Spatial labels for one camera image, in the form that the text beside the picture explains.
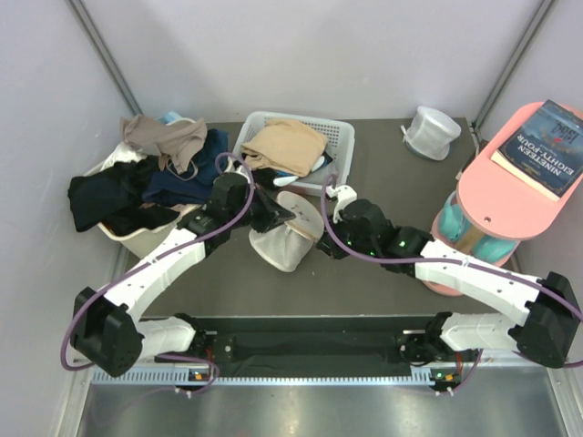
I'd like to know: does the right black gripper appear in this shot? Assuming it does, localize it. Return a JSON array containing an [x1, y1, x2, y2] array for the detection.
[[318, 211, 378, 261]]

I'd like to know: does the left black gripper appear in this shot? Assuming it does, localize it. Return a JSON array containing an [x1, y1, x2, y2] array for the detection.
[[227, 183, 294, 233]]

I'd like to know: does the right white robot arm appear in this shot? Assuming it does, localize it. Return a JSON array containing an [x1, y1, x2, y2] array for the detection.
[[318, 177, 582, 369]]

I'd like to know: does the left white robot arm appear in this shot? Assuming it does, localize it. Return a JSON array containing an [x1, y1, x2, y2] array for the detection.
[[69, 173, 296, 377]]

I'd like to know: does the cream laundry hamper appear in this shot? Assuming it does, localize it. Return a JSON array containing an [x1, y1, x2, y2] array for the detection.
[[80, 117, 232, 258]]

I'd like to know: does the black white sock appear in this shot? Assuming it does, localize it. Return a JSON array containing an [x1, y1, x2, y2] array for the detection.
[[251, 152, 333, 190]]

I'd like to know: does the grey garment in basket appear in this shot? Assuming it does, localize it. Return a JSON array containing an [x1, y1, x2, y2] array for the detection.
[[296, 162, 337, 186]]

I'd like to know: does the beige folded garment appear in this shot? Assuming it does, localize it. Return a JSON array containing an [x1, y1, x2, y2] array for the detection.
[[240, 118, 328, 178]]

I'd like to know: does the white perforated plastic basket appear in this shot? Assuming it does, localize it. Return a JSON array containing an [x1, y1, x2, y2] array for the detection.
[[232, 111, 355, 197]]

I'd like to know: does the teal item under table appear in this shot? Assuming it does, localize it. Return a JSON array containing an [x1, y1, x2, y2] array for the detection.
[[438, 191, 519, 264]]

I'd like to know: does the taupe garment on hamper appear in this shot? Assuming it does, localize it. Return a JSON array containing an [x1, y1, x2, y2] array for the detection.
[[119, 115, 208, 175]]

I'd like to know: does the pink two-tier side table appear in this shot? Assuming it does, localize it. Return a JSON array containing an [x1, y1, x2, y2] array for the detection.
[[431, 102, 582, 267]]

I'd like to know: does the black garment pile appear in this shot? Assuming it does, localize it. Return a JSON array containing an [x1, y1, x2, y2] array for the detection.
[[67, 158, 179, 237]]

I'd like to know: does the dark blue paperback book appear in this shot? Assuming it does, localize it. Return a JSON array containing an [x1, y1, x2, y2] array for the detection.
[[491, 100, 582, 202]]

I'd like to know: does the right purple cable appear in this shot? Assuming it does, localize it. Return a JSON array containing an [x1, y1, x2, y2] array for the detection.
[[321, 175, 583, 395]]

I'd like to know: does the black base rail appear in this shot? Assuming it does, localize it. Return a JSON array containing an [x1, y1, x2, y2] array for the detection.
[[154, 316, 479, 379]]

